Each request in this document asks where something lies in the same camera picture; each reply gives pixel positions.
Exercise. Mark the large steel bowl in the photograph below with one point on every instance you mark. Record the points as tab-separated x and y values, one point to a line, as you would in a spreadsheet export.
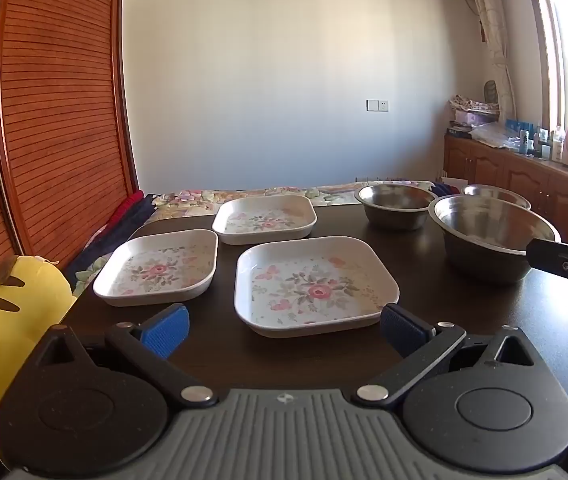
489	240

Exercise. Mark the row of bottles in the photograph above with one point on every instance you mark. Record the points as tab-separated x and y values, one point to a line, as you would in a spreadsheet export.
556	145

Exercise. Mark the dark blue cloth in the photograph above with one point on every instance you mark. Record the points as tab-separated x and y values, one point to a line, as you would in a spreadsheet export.
444	189

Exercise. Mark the pile of boxes and cloth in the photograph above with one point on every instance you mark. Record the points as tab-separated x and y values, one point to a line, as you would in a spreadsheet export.
471	112

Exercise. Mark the white floral square plate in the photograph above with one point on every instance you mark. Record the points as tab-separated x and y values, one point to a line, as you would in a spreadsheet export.
156	270
314	285
264	220

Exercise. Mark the wooden slatted wardrobe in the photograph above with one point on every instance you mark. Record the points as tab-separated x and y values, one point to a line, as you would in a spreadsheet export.
54	110

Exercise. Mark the red and navy cushion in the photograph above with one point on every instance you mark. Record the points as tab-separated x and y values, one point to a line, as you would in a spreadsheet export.
126	207

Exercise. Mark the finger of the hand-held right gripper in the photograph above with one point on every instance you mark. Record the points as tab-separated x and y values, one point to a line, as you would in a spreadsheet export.
554	257

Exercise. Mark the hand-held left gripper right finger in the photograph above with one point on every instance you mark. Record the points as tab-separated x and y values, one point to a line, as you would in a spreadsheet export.
404	332

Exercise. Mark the clear plastic bag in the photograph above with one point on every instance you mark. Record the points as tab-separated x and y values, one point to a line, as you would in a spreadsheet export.
496	135

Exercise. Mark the floral blanket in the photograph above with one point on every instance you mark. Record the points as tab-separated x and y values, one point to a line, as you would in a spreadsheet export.
189	197

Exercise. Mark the dark blue garment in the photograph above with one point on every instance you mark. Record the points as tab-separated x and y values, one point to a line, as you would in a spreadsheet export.
124	232

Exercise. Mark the wooden cabinet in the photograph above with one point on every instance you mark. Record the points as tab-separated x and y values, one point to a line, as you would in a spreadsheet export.
514	175

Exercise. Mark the white paper bag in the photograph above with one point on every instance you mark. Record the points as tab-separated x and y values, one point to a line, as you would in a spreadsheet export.
451	184

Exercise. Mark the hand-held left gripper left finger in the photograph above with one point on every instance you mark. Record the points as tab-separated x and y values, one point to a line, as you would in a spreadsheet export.
166	331

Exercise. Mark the brown woven fan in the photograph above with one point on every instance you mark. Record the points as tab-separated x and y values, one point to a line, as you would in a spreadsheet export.
490	92

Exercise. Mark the wall socket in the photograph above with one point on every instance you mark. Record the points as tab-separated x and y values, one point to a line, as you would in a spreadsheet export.
377	105

